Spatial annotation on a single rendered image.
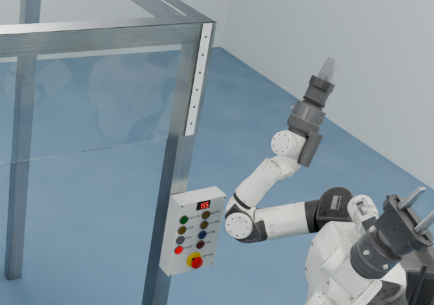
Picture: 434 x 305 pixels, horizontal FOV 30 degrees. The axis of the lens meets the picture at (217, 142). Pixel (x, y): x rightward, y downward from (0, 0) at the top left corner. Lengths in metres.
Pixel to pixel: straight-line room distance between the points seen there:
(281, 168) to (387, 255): 0.69
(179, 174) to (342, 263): 0.82
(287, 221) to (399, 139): 3.28
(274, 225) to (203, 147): 2.93
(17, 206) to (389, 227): 2.24
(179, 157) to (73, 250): 1.74
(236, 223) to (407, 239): 0.74
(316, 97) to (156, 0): 0.55
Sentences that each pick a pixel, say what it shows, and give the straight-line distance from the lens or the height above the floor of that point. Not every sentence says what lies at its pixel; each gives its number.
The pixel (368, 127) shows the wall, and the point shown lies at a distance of 5.66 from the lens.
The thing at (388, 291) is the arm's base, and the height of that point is 1.26.
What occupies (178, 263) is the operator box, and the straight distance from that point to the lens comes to 2.51.
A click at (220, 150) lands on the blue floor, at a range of 5.16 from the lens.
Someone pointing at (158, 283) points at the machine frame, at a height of 0.75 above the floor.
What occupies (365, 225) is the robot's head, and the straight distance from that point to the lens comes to 1.97.
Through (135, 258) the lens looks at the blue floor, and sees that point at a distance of 4.01.
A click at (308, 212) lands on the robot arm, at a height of 1.20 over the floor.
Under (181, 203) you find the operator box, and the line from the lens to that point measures 2.38.
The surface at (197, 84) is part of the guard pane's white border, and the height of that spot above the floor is 1.44.
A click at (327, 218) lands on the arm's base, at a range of 2.20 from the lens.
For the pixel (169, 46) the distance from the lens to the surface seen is 2.16.
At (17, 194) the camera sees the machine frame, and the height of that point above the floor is 0.45.
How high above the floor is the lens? 2.30
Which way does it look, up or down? 26 degrees down
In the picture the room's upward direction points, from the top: 10 degrees clockwise
